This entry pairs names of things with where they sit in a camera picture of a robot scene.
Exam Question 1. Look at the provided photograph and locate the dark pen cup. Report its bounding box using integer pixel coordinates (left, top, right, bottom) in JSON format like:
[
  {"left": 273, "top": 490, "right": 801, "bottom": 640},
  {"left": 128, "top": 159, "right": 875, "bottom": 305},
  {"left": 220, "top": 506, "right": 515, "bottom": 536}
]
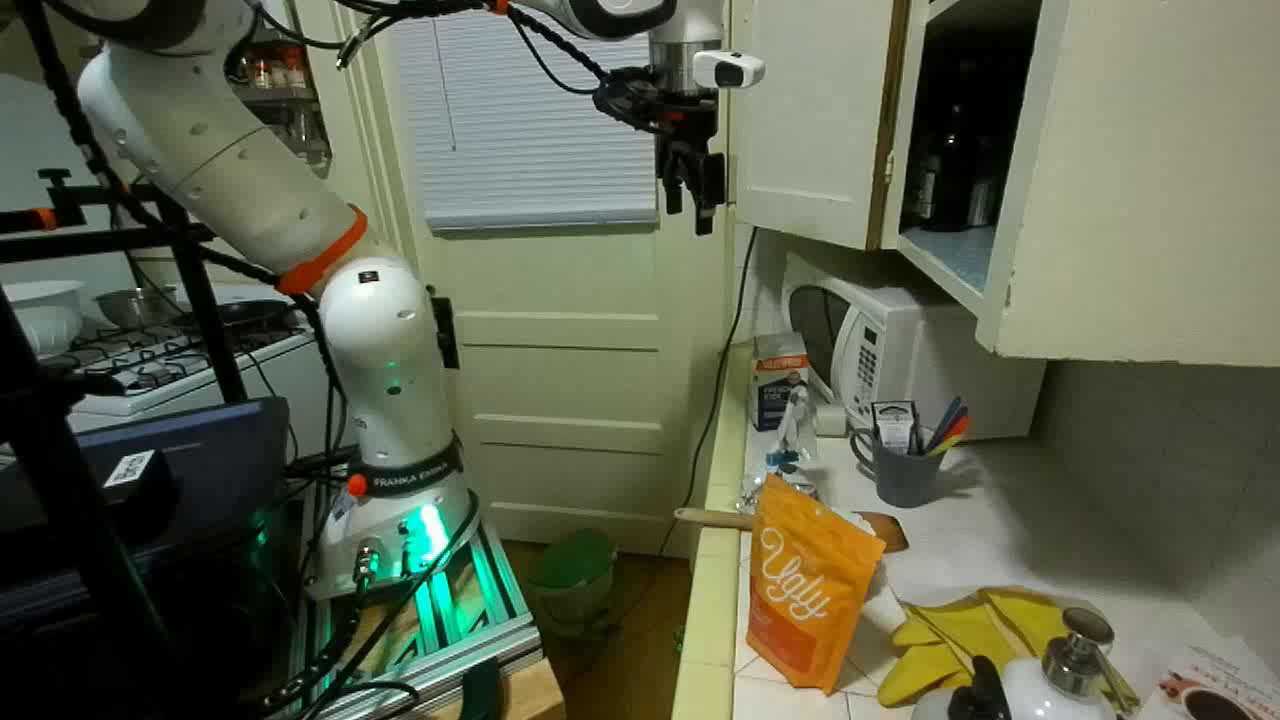
[{"left": 871, "top": 435, "right": 952, "bottom": 512}]

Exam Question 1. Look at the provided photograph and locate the white bowl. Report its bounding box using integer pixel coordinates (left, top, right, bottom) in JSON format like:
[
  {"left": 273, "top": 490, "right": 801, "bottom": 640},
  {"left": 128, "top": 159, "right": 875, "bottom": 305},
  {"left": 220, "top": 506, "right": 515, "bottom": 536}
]
[{"left": 0, "top": 278, "right": 90, "bottom": 361}]

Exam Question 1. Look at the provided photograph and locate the red pen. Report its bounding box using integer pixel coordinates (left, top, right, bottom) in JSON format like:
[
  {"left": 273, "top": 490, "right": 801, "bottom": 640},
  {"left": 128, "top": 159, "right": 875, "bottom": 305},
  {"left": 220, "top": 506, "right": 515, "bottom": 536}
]
[{"left": 934, "top": 413, "right": 974, "bottom": 462}]

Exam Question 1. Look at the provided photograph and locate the white kitchen stove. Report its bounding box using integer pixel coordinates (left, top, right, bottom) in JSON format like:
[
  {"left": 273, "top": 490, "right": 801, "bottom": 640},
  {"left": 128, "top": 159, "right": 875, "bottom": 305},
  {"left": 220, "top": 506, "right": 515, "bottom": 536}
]
[{"left": 51, "top": 294, "right": 337, "bottom": 431}]

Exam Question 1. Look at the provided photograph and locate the black power cable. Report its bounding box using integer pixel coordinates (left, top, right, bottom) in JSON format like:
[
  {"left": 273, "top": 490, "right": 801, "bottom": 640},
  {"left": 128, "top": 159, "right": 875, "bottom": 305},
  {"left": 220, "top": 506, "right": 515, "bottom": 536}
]
[{"left": 660, "top": 228, "right": 764, "bottom": 554}]

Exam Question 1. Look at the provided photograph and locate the black metal rack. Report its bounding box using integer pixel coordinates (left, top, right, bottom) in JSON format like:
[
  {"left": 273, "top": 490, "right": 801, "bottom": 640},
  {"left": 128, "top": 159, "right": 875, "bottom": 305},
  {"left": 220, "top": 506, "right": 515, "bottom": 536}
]
[{"left": 0, "top": 0, "right": 256, "bottom": 720}]

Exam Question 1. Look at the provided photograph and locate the white microwave oven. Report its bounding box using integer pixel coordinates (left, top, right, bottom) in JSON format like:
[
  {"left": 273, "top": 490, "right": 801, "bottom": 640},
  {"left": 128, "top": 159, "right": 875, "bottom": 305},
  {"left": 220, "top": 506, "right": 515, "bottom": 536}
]
[{"left": 775, "top": 252, "right": 1050, "bottom": 444}]

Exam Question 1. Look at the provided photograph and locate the dark glass bottle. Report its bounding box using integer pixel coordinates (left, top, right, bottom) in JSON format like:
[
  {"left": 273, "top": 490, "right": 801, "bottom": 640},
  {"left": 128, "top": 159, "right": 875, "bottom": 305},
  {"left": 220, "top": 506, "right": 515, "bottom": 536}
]
[{"left": 912, "top": 77, "right": 1006, "bottom": 238}]

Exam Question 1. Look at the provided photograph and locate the yellow rubber glove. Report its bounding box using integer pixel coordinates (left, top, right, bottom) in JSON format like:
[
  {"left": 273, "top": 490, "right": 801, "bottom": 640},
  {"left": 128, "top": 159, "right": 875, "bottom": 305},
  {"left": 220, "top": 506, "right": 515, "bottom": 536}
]
[{"left": 871, "top": 636, "right": 982, "bottom": 713}]

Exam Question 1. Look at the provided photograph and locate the blue pen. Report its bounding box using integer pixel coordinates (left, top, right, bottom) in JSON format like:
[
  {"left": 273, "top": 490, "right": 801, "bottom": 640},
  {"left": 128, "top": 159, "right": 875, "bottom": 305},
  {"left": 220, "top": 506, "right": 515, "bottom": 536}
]
[{"left": 923, "top": 391, "right": 968, "bottom": 452}]

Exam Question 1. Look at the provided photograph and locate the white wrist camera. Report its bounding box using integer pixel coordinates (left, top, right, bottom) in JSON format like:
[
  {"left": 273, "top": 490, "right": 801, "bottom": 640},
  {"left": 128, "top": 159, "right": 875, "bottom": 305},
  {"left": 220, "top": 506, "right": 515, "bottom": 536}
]
[{"left": 690, "top": 48, "right": 767, "bottom": 94}]

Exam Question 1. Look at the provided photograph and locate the green bucket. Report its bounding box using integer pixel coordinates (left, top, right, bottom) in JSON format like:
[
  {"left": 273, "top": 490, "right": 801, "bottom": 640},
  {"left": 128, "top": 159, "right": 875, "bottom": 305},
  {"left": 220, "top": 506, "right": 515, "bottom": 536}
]
[{"left": 533, "top": 528, "right": 624, "bottom": 648}]

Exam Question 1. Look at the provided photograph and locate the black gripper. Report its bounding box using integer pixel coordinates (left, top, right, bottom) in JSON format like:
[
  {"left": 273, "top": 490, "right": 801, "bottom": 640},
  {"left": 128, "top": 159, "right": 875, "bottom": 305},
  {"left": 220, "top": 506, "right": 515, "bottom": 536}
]
[{"left": 590, "top": 64, "right": 731, "bottom": 242}]

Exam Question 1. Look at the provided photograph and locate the dark blue control box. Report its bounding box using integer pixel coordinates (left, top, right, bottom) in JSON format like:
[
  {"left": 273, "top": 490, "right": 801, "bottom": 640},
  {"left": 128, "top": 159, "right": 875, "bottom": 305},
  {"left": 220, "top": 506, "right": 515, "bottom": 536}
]
[{"left": 0, "top": 396, "right": 296, "bottom": 631}]

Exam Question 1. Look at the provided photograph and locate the cream panel door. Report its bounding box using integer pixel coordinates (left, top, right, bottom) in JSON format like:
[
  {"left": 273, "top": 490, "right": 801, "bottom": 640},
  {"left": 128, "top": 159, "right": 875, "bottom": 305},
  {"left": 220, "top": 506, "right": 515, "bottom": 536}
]
[{"left": 337, "top": 0, "right": 748, "bottom": 557}]

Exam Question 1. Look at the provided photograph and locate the white wall cabinet body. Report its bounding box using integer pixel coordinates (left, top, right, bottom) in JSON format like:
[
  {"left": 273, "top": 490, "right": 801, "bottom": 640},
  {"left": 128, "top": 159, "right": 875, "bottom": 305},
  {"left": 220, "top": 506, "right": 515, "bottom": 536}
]
[{"left": 879, "top": 0, "right": 1049, "bottom": 321}]

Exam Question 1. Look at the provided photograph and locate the printed magazine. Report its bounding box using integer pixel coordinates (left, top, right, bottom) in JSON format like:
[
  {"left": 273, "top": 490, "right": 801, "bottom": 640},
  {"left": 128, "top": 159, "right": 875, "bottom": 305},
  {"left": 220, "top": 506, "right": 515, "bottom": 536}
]
[{"left": 1153, "top": 648, "right": 1280, "bottom": 720}]

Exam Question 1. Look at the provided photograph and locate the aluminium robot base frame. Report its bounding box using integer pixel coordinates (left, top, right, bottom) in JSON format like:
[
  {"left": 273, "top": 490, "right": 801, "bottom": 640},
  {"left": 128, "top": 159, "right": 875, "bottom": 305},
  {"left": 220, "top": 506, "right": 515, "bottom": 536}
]
[{"left": 279, "top": 512, "right": 547, "bottom": 720}]

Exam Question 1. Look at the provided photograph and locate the yellow cloth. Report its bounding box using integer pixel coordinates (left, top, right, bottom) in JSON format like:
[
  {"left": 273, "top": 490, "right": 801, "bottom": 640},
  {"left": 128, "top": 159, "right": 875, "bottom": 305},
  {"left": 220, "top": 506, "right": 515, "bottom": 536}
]
[{"left": 886, "top": 588, "right": 1070, "bottom": 674}]

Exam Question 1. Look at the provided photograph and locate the orange snack bag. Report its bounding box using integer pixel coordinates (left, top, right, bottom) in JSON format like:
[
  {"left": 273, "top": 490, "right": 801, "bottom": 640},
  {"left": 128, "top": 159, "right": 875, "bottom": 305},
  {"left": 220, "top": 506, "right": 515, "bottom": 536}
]
[{"left": 745, "top": 473, "right": 892, "bottom": 698}]

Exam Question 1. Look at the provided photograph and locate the white window blind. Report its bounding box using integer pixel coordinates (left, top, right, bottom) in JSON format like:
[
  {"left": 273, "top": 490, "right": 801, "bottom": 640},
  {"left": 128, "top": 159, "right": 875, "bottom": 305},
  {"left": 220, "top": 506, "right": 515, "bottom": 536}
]
[{"left": 382, "top": 10, "right": 664, "bottom": 242}]

